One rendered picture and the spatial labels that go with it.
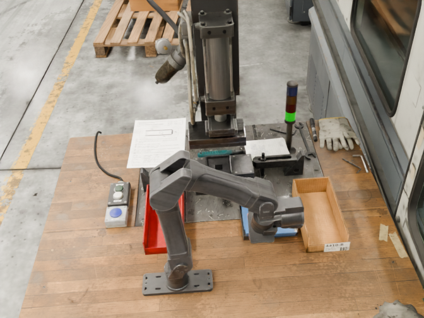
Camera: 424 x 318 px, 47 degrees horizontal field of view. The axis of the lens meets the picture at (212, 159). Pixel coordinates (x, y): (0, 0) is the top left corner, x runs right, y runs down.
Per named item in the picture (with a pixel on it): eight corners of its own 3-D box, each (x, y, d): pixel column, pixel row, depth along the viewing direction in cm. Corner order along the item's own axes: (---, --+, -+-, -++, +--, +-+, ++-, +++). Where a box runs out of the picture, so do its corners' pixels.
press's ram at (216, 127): (190, 158, 153) (181, 77, 134) (188, 111, 173) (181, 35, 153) (247, 154, 153) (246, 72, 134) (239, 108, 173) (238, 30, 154)
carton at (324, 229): (306, 254, 145) (308, 238, 140) (291, 195, 164) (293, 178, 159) (348, 252, 145) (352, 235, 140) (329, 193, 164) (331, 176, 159)
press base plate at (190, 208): (136, 232, 158) (134, 226, 156) (144, 137, 196) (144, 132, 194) (334, 217, 158) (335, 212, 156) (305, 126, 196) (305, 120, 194)
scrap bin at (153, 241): (145, 255, 147) (142, 242, 143) (149, 197, 166) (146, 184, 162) (184, 252, 147) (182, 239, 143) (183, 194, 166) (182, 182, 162)
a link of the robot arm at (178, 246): (192, 252, 136) (173, 166, 114) (194, 272, 131) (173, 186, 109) (171, 255, 136) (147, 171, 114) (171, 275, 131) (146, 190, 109)
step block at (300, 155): (284, 176, 170) (285, 156, 165) (282, 170, 173) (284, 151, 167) (302, 175, 170) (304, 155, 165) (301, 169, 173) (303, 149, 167)
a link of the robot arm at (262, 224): (276, 207, 129) (279, 200, 122) (279, 228, 127) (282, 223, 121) (250, 211, 129) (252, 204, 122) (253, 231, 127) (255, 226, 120)
